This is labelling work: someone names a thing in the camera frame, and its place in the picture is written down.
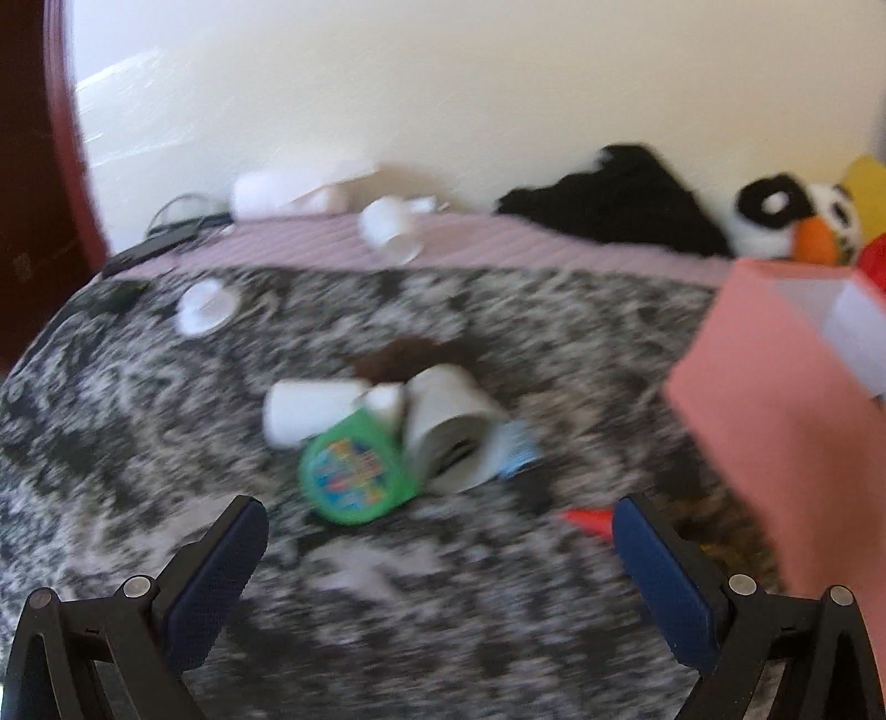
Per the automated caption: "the blue and white packet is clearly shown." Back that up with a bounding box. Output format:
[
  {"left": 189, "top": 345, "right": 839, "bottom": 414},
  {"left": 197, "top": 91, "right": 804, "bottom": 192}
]
[{"left": 485, "top": 419, "right": 544, "bottom": 480}]

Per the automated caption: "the yellow plush toy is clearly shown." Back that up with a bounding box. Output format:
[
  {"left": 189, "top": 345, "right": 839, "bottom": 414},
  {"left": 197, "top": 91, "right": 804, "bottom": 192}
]
[{"left": 839, "top": 155, "right": 886, "bottom": 243}]

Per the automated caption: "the white tissue pack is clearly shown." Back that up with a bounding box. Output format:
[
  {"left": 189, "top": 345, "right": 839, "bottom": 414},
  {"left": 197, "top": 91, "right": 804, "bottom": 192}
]
[{"left": 231, "top": 161, "right": 382, "bottom": 221}]

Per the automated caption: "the grey patterned blanket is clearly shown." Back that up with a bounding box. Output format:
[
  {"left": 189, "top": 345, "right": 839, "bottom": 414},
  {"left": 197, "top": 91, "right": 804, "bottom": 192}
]
[{"left": 0, "top": 263, "right": 797, "bottom": 720}]

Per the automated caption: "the green round container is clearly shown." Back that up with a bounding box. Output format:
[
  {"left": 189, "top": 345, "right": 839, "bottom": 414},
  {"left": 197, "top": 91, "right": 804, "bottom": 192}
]
[{"left": 297, "top": 408, "right": 425, "bottom": 523}]

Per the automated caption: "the red plush toy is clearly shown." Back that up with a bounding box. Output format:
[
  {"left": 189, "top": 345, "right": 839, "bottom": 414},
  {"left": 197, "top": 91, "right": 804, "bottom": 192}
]
[{"left": 857, "top": 234, "right": 886, "bottom": 292}]

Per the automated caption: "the black flat device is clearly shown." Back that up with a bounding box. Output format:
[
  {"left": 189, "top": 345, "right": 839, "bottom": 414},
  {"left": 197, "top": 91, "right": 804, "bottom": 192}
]
[{"left": 101, "top": 223, "right": 209, "bottom": 279}]

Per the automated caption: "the pink cardboard box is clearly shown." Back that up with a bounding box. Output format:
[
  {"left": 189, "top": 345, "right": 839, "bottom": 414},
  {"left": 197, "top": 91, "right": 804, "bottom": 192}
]
[{"left": 661, "top": 258, "right": 886, "bottom": 693}]

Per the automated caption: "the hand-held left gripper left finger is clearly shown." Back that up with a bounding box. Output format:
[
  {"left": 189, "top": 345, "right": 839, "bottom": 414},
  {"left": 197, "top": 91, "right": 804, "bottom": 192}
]
[{"left": 3, "top": 494, "right": 270, "bottom": 720}]

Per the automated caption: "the white toilet paper roll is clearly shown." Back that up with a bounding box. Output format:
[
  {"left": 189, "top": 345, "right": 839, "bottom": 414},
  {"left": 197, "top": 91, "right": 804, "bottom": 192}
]
[{"left": 401, "top": 363, "right": 513, "bottom": 494}]

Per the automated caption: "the red small object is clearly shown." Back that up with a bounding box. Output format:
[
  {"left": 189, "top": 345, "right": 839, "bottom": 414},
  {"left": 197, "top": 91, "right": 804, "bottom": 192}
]
[{"left": 559, "top": 508, "right": 617, "bottom": 541}]

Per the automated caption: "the pink quilted bedsheet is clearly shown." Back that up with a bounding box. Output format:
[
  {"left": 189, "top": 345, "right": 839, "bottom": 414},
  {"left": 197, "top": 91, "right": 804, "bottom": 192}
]
[{"left": 152, "top": 208, "right": 738, "bottom": 288}]

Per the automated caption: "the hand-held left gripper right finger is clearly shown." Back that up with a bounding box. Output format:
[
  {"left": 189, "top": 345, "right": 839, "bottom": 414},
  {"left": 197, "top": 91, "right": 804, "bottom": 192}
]
[{"left": 612, "top": 493, "right": 886, "bottom": 720}]

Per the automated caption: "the dark wooden door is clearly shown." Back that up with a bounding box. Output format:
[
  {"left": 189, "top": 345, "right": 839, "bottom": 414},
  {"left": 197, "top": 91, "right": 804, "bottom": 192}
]
[{"left": 0, "top": 0, "right": 115, "bottom": 378}]

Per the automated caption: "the black cloth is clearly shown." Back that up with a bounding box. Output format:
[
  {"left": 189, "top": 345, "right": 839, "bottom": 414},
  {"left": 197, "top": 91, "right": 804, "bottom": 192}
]
[{"left": 496, "top": 142, "right": 735, "bottom": 259}]

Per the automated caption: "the black cable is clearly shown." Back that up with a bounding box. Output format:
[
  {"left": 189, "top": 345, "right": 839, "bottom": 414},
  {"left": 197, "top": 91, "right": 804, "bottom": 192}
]
[{"left": 147, "top": 194, "right": 236, "bottom": 240}]

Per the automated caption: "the small white bottle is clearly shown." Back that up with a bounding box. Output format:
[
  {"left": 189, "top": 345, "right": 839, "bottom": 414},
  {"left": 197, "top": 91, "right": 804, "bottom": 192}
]
[{"left": 356, "top": 382, "right": 406, "bottom": 434}]

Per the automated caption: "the panda plush toy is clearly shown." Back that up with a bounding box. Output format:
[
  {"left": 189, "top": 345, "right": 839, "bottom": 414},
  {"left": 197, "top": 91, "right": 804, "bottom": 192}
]
[{"left": 734, "top": 173, "right": 863, "bottom": 267}]

